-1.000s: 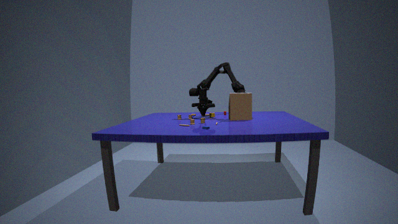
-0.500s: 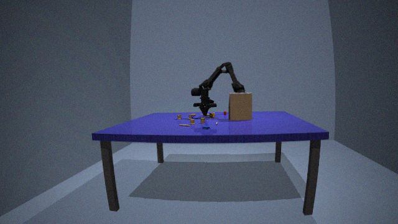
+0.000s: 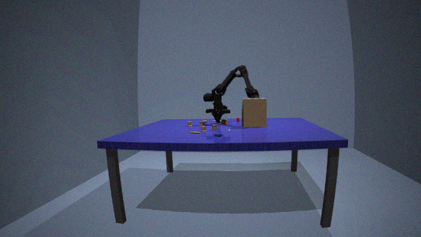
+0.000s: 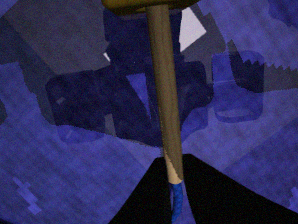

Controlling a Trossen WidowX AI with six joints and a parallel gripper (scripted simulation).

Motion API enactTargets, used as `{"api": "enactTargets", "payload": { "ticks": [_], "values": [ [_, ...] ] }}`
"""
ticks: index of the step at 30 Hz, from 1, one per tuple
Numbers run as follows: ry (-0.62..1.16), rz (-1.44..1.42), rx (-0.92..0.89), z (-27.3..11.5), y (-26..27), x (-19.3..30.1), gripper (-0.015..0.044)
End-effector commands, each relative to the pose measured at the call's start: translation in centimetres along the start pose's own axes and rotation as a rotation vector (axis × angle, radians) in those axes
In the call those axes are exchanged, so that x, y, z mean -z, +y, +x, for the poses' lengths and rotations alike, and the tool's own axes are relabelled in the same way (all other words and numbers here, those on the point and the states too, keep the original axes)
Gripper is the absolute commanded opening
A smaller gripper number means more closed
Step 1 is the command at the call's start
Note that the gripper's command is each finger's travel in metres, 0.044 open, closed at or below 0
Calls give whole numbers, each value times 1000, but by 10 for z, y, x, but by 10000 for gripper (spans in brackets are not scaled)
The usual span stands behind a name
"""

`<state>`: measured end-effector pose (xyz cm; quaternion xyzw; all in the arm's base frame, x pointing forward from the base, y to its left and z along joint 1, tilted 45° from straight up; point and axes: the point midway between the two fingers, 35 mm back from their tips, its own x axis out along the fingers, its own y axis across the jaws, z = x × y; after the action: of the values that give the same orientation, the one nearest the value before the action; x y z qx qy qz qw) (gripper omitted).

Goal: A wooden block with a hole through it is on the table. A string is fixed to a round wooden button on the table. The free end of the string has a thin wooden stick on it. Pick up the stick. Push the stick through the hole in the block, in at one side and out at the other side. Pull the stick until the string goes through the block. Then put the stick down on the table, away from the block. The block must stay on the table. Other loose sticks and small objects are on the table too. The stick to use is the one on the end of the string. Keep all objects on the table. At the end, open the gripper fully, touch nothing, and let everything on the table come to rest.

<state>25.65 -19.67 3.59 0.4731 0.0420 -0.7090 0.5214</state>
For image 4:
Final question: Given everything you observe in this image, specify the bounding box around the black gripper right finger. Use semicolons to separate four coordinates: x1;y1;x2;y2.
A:
182;153;298;224

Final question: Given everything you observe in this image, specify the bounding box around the yellow wooden block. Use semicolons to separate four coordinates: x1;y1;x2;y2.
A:
101;0;200;16

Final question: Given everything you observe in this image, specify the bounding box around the light wooden stick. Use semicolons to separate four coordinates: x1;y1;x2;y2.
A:
145;4;184;224

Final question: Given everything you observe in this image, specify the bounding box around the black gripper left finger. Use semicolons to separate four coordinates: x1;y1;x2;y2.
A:
108;157;172;224

